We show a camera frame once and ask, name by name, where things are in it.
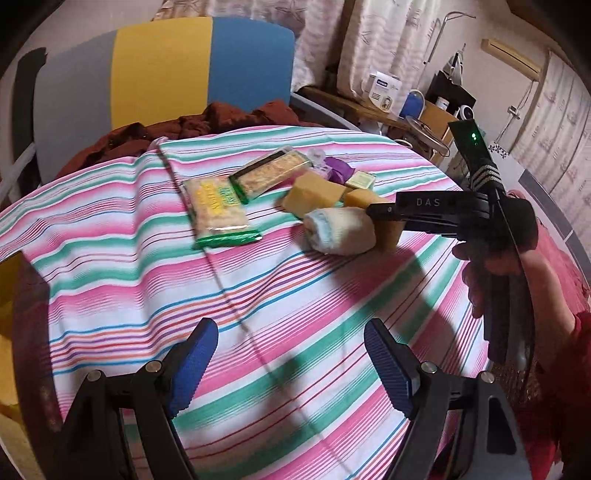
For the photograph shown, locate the person's right hand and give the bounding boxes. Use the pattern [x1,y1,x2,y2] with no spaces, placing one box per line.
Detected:
[451,240,526,320]

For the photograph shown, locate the white clothes iron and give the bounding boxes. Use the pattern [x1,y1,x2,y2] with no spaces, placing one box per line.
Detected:
[443,44,467,86]

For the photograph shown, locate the glass lid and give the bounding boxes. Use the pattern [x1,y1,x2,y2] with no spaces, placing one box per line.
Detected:
[406,115,451,158]

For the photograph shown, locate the person's red garment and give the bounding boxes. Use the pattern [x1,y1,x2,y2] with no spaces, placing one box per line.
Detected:
[508,189,591,315]

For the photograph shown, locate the black rolled mat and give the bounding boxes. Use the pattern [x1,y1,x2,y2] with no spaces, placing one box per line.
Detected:
[11,47,48,167]

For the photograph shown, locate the purple item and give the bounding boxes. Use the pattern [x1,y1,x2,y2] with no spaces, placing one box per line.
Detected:
[323,156,354,185]

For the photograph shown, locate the green-edged yellow snack packet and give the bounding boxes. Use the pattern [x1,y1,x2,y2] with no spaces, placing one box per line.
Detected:
[182,174,263,250]

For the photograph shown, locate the white box with blue label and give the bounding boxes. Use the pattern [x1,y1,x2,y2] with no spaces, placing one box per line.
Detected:
[367,71,403,114]

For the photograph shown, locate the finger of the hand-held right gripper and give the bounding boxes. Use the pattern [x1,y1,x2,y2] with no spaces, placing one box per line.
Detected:
[366,192,465,223]
[401,219,468,239]

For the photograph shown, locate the wall air conditioner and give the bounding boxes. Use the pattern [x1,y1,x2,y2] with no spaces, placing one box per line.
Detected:
[480,38,542,79]

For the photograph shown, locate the grey yellow blue chair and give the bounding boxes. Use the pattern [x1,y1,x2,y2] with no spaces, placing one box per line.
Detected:
[0,16,361,204]

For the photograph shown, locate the pink green striped tablecloth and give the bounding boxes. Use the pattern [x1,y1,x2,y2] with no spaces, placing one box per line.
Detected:
[0,124,504,480]

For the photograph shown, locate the brown jacket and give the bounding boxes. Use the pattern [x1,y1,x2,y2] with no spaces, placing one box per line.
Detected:
[60,99,324,178]

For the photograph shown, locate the yellow sponge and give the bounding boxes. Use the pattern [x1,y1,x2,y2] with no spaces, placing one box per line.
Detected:
[344,188,404,252]
[283,173,347,219]

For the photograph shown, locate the white blue sock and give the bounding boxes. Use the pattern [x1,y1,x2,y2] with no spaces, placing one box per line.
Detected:
[302,207,377,256]

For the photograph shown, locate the small green gold box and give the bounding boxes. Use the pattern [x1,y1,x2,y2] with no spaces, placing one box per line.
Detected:
[346,171,377,191]

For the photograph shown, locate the brown cardboard box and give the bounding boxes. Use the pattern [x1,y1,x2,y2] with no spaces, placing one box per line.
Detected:
[422,99,455,148]

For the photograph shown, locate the blue round item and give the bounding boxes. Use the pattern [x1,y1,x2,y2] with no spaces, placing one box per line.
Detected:
[399,90,426,120]

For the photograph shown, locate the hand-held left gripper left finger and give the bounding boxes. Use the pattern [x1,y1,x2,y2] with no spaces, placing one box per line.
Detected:
[53,318,219,480]

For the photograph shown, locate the wooden side desk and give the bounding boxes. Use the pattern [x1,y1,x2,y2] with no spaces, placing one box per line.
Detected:
[300,85,458,153]

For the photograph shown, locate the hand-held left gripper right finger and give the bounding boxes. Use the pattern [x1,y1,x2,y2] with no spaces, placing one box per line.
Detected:
[364,318,529,480]

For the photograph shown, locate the dark-banded clear snack packet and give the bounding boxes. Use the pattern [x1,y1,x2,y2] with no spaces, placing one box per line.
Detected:
[228,146,314,205]

